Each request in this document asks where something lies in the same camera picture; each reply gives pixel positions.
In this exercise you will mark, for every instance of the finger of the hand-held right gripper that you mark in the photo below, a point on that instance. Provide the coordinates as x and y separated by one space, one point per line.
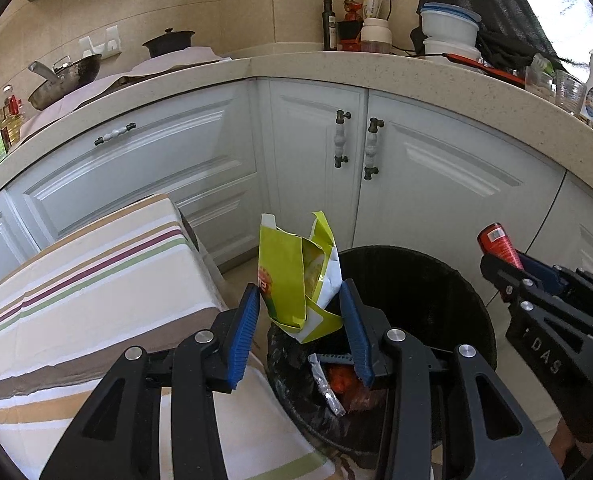
541 275
508 285

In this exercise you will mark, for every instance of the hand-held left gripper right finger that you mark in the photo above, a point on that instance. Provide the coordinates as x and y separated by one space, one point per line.
357 335

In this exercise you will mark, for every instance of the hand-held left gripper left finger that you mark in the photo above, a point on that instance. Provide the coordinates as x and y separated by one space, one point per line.
241 342

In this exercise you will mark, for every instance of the red small bottle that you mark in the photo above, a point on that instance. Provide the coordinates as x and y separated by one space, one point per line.
498 242

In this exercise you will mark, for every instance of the red plastic bag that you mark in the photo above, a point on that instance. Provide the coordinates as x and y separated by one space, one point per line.
349 387

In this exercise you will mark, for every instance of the torn green yellow wrapper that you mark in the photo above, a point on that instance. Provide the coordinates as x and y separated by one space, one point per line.
281 280

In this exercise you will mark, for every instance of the black lined trash can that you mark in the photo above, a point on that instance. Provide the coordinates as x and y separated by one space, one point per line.
426 300

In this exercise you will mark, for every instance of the person's right hand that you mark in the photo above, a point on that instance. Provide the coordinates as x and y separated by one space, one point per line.
568 450

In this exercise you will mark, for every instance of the silver foil blister pack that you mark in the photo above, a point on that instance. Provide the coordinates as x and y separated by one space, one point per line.
326 385

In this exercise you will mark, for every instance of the narrow white cabinet door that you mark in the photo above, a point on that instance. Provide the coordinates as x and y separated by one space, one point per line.
306 185

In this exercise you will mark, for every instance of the striped tablecloth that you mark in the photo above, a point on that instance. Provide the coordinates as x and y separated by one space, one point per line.
76 300

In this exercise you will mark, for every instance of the clear measuring cup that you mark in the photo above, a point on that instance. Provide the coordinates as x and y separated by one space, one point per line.
570 95

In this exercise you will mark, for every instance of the white spray bottle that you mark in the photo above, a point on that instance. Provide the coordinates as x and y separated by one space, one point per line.
592 95

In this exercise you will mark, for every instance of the clear drinking glass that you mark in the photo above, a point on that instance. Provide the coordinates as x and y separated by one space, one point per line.
538 85

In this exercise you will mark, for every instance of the wide white drawer front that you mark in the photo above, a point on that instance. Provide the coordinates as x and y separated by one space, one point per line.
151 170

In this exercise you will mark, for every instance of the white round container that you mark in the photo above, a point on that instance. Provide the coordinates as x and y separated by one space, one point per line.
451 51

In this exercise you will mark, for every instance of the small white cabinet door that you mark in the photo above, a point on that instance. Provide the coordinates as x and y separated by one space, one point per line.
1 250

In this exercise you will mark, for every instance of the white container with blue lid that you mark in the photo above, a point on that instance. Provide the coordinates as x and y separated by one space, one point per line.
449 25

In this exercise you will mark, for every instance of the white jar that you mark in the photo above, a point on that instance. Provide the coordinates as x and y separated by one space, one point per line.
376 35

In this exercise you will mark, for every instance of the pale stove cloth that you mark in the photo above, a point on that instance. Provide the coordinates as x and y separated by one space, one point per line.
176 60

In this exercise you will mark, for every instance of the red figurine in black cup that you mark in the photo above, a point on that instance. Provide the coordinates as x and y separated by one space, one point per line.
350 30

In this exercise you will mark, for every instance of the black lidded pot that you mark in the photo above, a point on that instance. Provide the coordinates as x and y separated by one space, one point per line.
169 44

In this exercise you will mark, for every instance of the dark oil bottle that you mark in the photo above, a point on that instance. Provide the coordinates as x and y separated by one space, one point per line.
329 25

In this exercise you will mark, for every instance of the metal wok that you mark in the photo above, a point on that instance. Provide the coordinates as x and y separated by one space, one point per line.
71 80

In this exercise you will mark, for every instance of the white packet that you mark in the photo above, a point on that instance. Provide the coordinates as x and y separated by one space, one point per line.
372 2

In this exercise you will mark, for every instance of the white wall hook rack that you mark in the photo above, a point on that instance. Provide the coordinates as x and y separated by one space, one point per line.
99 42

